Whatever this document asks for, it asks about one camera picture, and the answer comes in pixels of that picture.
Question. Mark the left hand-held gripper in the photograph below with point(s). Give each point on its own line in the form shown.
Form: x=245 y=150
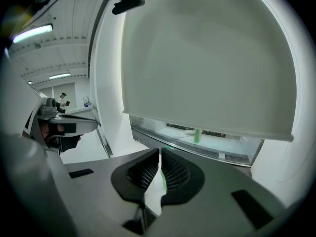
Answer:
x=43 y=112

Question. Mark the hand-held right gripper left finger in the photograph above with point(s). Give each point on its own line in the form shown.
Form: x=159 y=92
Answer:
x=98 y=191

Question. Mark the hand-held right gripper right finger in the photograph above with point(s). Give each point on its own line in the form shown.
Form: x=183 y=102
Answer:
x=209 y=201

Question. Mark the white jug blue label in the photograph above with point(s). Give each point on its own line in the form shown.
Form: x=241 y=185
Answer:
x=87 y=102

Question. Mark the small white sticker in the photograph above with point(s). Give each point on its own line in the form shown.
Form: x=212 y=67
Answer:
x=222 y=156

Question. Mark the long ceiling light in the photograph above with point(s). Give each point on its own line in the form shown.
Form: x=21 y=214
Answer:
x=33 y=33
x=59 y=76

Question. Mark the grey roller blind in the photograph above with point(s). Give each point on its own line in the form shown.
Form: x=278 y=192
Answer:
x=209 y=58

